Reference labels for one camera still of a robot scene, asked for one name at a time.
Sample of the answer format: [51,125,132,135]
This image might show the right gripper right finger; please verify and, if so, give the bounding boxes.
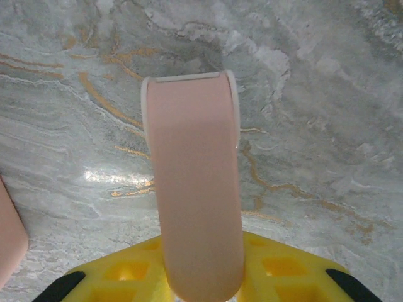
[238,231,382,302]

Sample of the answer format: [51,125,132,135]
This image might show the pink plastic tray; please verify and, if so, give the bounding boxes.
[0,175,30,279]

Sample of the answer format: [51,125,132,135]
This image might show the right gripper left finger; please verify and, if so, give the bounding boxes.
[37,235,173,302]

